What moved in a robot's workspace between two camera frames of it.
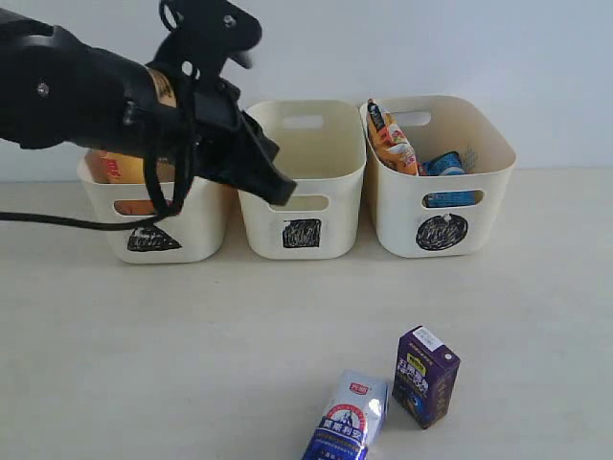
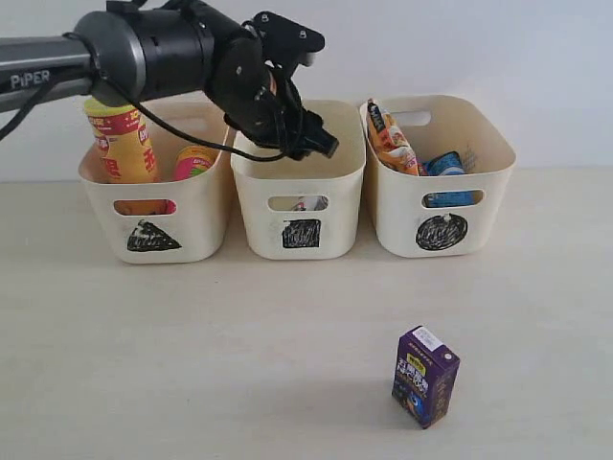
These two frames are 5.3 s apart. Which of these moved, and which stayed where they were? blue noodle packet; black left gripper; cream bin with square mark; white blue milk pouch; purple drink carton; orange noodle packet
Moved: black left gripper; white blue milk pouch
Stayed: orange noodle packet; cream bin with square mark; blue noodle packet; purple drink carton
